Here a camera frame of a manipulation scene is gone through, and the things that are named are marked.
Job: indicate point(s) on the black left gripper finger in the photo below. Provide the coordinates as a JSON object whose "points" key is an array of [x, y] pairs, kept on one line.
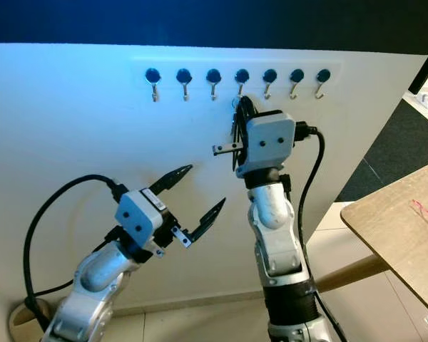
{"points": [[171, 179], [207, 221]]}

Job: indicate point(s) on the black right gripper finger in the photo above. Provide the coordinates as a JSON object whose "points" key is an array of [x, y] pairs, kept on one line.
{"points": [[225, 149], [248, 110]]}

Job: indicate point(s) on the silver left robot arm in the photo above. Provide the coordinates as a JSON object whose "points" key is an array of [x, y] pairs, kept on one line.
{"points": [[96, 274]]}

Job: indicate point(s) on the black round base hook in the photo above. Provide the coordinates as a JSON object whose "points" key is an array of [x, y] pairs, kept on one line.
{"points": [[184, 75], [213, 75], [153, 75], [297, 74], [323, 74], [269, 75], [242, 75]]}

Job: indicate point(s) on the dark floor rug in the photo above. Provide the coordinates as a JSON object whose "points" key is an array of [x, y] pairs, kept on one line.
{"points": [[399, 149]]}

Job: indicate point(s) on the wooden table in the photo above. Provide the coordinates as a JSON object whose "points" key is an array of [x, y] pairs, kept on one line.
{"points": [[399, 228]]}

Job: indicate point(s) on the beige slipper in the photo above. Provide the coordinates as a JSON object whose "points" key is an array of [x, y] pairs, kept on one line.
{"points": [[25, 324]]}

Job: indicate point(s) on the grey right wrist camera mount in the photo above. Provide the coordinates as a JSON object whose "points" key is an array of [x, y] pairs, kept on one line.
{"points": [[271, 139]]}

